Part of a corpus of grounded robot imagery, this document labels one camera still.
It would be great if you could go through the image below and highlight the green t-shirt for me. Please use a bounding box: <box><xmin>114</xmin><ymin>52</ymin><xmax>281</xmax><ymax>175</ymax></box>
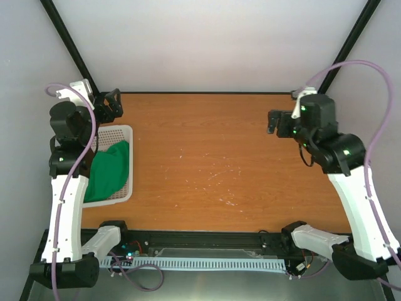
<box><xmin>84</xmin><ymin>140</ymin><xmax>130</xmax><ymax>203</ymax></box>

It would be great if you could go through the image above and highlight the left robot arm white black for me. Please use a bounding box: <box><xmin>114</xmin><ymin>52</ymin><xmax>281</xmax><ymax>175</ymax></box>
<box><xmin>29</xmin><ymin>89</ymin><xmax>130</xmax><ymax>292</ymax></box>

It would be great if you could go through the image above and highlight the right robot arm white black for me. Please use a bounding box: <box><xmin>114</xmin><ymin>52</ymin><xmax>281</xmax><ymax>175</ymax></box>
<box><xmin>267</xmin><ymin>92</ymin><xmax>400</xmax><ymax>280</ymax></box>

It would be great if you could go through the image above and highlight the white plastic basket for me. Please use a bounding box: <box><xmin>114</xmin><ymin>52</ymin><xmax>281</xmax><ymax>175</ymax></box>
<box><xmin>83</xmin><ymin>125</ymin><xmax>133</xmax><ymax>208</ymax></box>

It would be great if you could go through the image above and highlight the small electronics board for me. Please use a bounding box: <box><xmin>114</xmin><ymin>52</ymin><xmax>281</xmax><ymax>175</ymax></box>
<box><xmin>121</xmin><ymin>241</ymin><xmax>142</xmax><ymax>260</ymax></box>

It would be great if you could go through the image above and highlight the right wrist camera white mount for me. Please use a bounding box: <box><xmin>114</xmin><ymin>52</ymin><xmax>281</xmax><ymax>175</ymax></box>
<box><xmin>290</xmin><ymin>86</ymin><xmax>318</xmax><ymax>119</ymax></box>

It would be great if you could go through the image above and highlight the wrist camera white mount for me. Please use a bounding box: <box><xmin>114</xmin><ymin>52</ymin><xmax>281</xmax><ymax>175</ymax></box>
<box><xmin>290</xmin><ymin>86</ymin><xmax>318</xmax><ymax>119</ymax></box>
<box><xmin>56</xmin><ymin>78</ymin><xmax>95</xmax><ymax>110</ymax></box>

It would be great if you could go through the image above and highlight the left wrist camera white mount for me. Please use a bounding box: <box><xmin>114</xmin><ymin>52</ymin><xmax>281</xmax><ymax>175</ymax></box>
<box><xmin>56</xmin><ymin>78</ymin><xmax>95</xmax><ymax>110</ymax></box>

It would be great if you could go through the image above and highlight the left black frame post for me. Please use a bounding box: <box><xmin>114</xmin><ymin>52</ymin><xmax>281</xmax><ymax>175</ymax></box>
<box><xmin>40</xmin><ymin>0</ymin><xmax>100</xmax><ymax>96</ymax></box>

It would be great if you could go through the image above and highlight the black frame post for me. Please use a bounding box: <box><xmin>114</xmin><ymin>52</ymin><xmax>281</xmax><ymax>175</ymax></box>
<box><xmin>40</xmin><ymin>0</ymin><xmax>100</xmax><ymax>96</ymax></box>
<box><xmin>318</xmin><ymin>0</ymin><xmax>382</xmax><ymax>93</ymax></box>

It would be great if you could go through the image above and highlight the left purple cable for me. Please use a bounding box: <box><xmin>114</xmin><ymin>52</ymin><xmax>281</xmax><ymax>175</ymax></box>
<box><xmin>46</xmin><ymin>83</ymin><xmax>97</xmax><ymax>301</ymax></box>

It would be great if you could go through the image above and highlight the purple cable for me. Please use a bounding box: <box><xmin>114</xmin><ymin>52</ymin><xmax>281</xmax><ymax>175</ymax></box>
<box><xmin>302</xmin><ymin>60</ymin><xmax>401</xmax><ymax>291</ymax></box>
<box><xmin>46</xmin><ymin>83</ymin><xmax>97</xmax><ymax>301</ymax></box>

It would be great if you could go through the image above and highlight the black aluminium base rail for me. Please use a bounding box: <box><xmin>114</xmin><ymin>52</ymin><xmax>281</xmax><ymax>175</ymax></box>
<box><xmin>122</xmin><ymin>230</ymin><xmax>284</xmax><ymax>256</ymax></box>

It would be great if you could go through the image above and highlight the right black frame post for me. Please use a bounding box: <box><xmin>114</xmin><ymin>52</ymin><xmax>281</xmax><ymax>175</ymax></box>
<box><xmin>318</xmin><ymin>0</ymin><xmax>382</xmax><ymax>93</ymax></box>

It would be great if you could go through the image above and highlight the light blue cable duct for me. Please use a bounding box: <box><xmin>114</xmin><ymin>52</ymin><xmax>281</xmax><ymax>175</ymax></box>
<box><xmin>98</xmin><ymin>255</ymin><xmax>286</xmax><ymax>272</ymax></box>

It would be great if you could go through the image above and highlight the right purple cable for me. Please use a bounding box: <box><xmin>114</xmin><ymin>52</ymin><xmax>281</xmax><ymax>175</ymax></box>
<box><xmin>302</xmin><ymin>60</ymin><xmax>401</xmax><ymax>291</ymax></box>

